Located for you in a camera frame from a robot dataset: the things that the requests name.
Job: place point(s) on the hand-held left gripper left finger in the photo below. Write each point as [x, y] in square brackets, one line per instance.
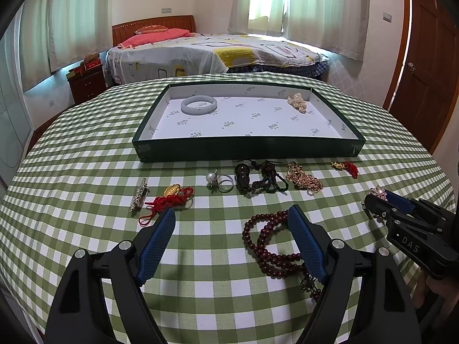
[157, 247]

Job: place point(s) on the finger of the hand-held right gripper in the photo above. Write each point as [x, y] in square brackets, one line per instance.
[401, 200]
[378, 207]

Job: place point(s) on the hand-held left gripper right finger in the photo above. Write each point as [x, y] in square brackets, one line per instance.
[308, 243]

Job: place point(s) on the pink flower brooch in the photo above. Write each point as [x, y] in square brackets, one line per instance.
[378, 191]

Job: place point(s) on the gold charm with red knot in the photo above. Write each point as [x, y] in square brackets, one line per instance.
[349, 167]

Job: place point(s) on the dark green tray box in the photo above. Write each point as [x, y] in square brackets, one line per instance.
[251, 148]

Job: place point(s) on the green checked tablecloth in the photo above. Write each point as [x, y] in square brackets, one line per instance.
[89, 172]

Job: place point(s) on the pearl and gold cluster brooch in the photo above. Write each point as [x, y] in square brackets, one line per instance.
[297, 102]

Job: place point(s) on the brown wooden door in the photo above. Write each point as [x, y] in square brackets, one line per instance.
[426, 61]

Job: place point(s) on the white jade bangle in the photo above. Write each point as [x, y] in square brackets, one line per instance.
[199, 110]

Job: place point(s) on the blue plaid bed sheet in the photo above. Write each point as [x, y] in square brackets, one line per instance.
[287, 68]

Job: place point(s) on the dark wooden nightstand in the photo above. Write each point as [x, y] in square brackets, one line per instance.
[89, 86]

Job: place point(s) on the yellowish flat box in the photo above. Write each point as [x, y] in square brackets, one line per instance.
[74, 72]

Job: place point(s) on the red box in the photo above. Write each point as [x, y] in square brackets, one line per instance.
[92, 65]

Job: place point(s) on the patterned white bedspread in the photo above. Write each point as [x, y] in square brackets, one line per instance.
[172, 53]

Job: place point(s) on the frosted glass wardrobe door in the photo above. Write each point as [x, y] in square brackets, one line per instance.
[12, 114]

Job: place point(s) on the brown teddy bear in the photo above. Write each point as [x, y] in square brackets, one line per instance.
[91, 58]

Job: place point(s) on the pale green window curtain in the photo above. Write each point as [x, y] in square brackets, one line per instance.
[322, 7]
[71, 18]

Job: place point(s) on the pink pillow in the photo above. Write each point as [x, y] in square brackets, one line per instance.
[154, 37]

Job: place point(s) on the orange pillow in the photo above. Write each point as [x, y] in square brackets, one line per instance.
[152, 28]

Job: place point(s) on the wooden headboard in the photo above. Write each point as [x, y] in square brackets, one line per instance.
[179, 21]

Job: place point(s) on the white light switch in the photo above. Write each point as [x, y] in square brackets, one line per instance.
[387, 16]

